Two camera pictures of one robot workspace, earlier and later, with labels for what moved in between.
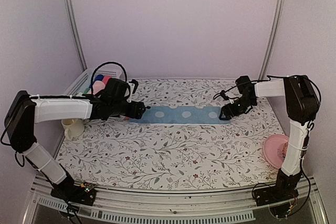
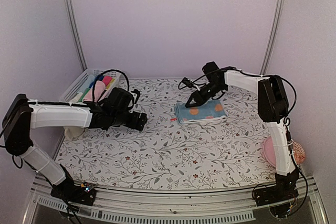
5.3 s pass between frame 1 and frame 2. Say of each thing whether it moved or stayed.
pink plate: stayed
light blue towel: moved
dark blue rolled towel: stayed
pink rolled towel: stayed
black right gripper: moved
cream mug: stayed
